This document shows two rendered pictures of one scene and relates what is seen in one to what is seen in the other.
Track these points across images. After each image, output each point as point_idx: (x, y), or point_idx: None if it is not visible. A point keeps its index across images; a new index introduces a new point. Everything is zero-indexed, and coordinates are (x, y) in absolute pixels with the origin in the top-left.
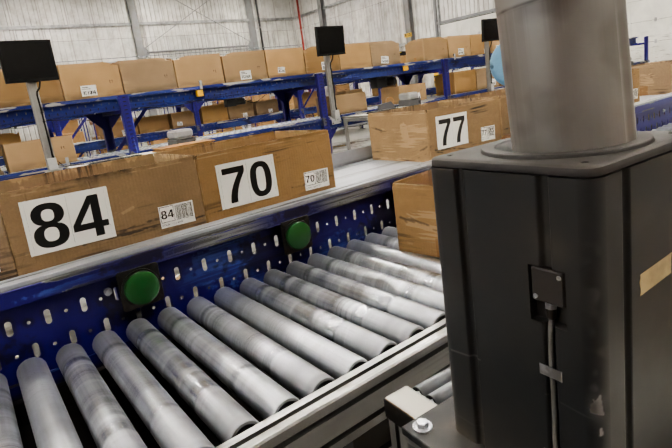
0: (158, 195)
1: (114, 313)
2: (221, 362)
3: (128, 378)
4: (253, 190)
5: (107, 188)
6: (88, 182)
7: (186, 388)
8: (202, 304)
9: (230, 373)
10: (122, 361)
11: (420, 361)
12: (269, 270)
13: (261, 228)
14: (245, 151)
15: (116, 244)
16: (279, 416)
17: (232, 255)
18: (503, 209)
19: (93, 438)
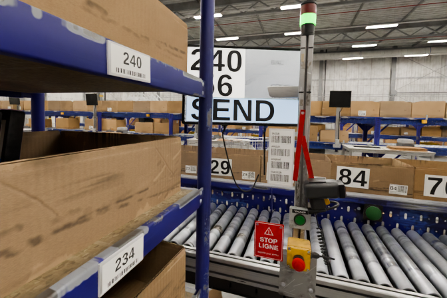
0: (391, 179)
1: (358, 217)
2: (404, 261)
3: (361, 244)
4: (446, 192)
5: (370, 169)
6: (363, 165)
7: (385, 261)
8: (400, 233)
9: (408, 267)
10: (359, 237)
11: None
12: (444, 235)
13: (445, 212)
14: (446, 172)
15: (367, 191)
16: (429, 297)
17: (422, 218)
18: None
19: (345, 256)
